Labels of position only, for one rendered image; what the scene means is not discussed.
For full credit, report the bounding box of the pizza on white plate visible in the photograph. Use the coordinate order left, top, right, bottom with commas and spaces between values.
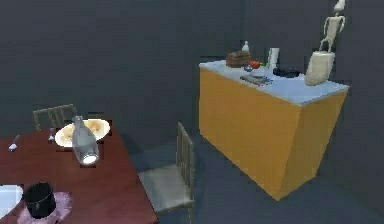
54, 118, 111, 149

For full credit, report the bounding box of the beige tote bag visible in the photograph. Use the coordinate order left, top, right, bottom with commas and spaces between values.
304, 50, 336, 87

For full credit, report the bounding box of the orange kitchen island counter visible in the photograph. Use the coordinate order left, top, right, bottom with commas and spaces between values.
198, 59, 350, 202

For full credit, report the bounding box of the grey book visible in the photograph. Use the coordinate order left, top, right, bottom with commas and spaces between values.
240, 74, 274, 86

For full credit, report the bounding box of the grey wooden chair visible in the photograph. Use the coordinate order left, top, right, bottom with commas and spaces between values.
32, 103, 78, 131
138, 121, 196, 224

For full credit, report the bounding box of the white paper towel roll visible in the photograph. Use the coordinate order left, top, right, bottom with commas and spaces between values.
267, 47, 280, 70

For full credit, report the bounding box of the grey glass bottle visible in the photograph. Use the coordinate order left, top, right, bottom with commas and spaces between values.
71, 115, 100, 166

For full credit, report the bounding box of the dark red dining table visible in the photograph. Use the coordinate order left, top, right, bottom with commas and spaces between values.
0, 123, 159, 224

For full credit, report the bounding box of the purple cloth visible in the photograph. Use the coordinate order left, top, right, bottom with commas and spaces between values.
16, 191, 73, 224

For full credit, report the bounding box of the white figure statue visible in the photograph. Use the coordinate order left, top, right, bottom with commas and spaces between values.
319, 0, 347, 54

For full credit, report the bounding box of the black pot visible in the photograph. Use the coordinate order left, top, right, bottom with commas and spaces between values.
23, 181, 57, 220

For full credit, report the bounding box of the silver spoon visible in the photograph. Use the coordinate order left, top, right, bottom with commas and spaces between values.
8, 134, 21, 152

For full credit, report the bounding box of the white plate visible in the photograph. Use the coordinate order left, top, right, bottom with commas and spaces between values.
0, 184, 24, 219

